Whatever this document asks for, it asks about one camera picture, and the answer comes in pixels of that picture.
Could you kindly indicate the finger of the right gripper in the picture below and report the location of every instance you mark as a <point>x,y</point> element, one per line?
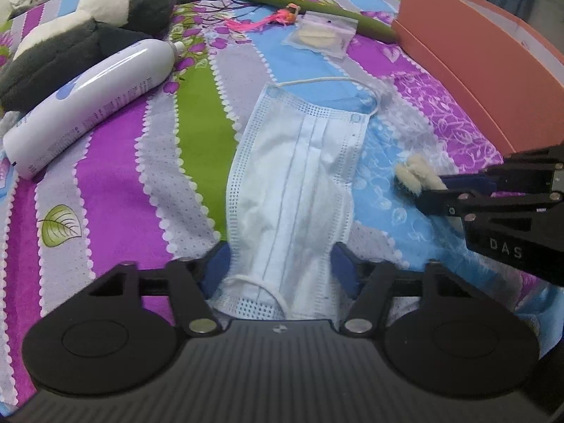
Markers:
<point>478,182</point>
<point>447,203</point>

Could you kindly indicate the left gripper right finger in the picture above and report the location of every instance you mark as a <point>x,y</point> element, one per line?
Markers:
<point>373,287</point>

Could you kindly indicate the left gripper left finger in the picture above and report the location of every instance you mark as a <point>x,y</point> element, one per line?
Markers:
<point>188,284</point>

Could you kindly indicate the light blue face mask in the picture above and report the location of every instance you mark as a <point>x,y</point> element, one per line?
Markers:
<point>289,200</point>

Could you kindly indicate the orange cardboard box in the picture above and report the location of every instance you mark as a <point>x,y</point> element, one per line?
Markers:
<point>505,75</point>

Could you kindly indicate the clear bag with pads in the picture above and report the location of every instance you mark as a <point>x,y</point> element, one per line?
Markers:
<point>322,33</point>

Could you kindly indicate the white spray bottle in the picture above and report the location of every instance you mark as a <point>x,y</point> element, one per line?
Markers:
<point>84,102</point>

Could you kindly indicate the grey white penguin plush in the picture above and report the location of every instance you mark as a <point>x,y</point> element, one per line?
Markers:
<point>55,52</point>

